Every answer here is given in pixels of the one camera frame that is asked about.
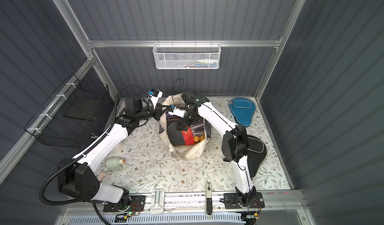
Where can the black wire side basket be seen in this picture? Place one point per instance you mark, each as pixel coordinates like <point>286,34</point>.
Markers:
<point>75,118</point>

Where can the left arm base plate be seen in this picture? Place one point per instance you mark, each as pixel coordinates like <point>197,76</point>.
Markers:
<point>130,203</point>

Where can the white bracket on rail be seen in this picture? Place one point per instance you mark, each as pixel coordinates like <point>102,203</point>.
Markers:
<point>157,202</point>

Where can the black white handheld device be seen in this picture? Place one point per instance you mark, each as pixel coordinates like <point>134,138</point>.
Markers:
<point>208,199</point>

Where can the cream canvas tote bag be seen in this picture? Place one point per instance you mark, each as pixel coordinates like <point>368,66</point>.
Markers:
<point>186,153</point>

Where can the blue paddle case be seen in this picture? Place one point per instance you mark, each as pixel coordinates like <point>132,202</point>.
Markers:
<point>243,110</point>

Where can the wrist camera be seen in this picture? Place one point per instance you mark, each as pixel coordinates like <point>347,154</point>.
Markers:
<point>154,96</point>
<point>174,111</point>

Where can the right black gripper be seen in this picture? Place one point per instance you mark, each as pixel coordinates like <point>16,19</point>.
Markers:
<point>186,122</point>

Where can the white vented floor panel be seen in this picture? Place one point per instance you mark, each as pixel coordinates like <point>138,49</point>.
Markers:
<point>176,219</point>

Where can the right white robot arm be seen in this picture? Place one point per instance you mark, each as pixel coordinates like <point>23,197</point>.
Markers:
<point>235,141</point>

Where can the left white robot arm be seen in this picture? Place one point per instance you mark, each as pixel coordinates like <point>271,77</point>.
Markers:
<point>79,180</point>

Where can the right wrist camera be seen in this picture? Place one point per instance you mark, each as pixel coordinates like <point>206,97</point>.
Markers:
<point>174,111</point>

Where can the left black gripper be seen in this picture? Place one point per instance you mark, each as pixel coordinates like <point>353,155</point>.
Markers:
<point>159,111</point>

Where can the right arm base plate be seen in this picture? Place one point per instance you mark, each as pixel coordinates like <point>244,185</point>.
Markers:
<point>235,201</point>

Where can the white wire wall basket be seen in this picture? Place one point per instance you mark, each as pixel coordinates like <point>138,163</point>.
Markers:
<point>187,57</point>

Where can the black paddle case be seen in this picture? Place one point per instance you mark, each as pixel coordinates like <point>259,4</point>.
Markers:
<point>257,152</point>

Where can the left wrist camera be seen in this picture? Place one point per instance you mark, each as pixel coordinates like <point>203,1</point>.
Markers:
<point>154,96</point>

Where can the red black ping pong set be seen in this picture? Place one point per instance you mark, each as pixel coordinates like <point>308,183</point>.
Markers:
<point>184,138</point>

